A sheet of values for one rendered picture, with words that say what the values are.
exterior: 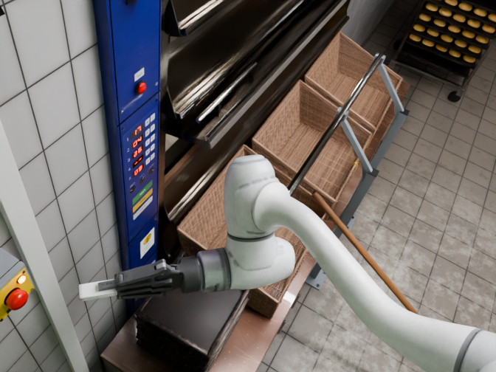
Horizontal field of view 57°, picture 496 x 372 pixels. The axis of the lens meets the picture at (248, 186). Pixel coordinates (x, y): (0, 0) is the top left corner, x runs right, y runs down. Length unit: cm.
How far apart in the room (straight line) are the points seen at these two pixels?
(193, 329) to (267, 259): 66
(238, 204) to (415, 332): 39
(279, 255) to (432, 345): 38
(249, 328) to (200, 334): 39
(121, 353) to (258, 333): 53
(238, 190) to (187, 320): 76
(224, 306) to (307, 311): 111
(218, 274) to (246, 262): 6
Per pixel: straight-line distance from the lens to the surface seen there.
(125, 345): 187
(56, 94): 91
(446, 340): 75
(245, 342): 189
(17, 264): 98
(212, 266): 96
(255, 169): 90
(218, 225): 207
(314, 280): 274
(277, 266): 99
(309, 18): 189
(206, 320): 159
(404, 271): 302
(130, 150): 115
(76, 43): 89
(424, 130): 397
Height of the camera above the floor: 234
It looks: 51 degrees down
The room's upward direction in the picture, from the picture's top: 15 degrees clockwise
